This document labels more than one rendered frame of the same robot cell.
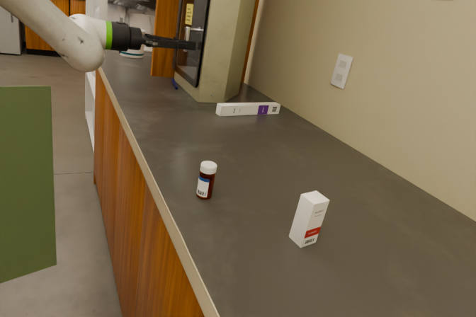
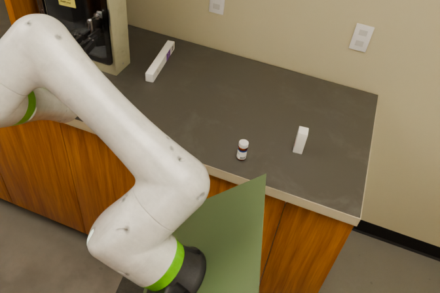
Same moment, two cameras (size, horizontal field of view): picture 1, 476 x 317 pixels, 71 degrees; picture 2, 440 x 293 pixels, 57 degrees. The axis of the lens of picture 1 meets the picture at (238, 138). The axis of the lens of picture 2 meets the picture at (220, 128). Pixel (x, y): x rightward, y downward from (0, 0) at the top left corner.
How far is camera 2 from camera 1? 1.00 m
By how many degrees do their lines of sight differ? 41
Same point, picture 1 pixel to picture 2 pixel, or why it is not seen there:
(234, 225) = (271, 163)
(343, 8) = not seen: outside the picture
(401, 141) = (280, 46)
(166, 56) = not seen: hidden behind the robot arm
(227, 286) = (302, 191)
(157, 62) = not seen: hidden behind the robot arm
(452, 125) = (311, 33)
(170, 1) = not seen: outside the picture
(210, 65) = (118, 41)
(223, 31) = (119, 8)
